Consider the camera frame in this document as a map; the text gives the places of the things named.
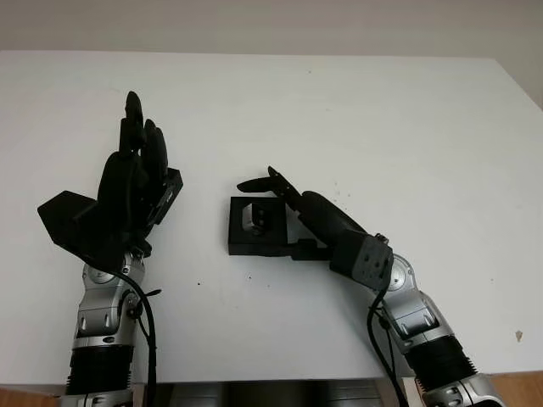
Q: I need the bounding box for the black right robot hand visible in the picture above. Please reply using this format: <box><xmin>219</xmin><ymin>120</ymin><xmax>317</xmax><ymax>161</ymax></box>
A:
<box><xmin>236</xmin><ymin>165</ymin><xmax>368</xmax><ymax>262</ymax></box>

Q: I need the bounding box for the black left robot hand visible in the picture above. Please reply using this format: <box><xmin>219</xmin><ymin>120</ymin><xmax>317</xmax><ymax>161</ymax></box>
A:
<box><xmin>96</xmin><ymin>91</ymin><xmax>170</xmax><ymax>256</ymax></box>

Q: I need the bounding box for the black printed box lid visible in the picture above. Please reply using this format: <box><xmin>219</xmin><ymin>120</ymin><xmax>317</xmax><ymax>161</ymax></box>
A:
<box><xmin>143</xmin><ymin>167</ymin><xmax>185</xmax><ymax>228</ymax></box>

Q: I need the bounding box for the dark grey robot torso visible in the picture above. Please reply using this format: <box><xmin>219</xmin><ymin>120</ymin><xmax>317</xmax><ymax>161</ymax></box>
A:
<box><xmin>146</xmin><ymin>378</ymin><xmax>391</xmax><ymax>407</ymax></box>

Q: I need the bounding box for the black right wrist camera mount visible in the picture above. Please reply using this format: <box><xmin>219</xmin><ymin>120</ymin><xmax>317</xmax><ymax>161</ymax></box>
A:
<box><xmin>329</xmin><ymin>230</ymin><xmax>394</xmax><ymax>290</ymax></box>

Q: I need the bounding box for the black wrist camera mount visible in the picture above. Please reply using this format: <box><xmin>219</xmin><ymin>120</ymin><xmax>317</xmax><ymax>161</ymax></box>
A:
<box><xmin>36</xmin><ymin>190</ymin><xmax>128</xmax><ymax>273</ymax></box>
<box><xmin>329</xmin><ymin>230</ymin><xmax>394</xmax><ymax>290</ymax></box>

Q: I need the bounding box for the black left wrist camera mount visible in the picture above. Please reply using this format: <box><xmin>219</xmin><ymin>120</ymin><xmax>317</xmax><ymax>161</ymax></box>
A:
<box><xmin>36</xmin><ymin>190</ymin><xmax>128</xmax><ymax>273</ymax></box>

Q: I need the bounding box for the black camera box base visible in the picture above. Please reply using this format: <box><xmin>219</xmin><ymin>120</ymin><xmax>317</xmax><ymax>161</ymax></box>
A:
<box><xmin>227</xmin><ymin>195</ymin><xmax>294</xmax><ymax>257</ymax></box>

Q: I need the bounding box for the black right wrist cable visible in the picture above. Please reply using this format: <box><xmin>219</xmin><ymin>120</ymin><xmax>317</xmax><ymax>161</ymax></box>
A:
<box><xmin>367</xmin><ymin>288</ymin><xmax>409</xmax><ymax>407</ymax></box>

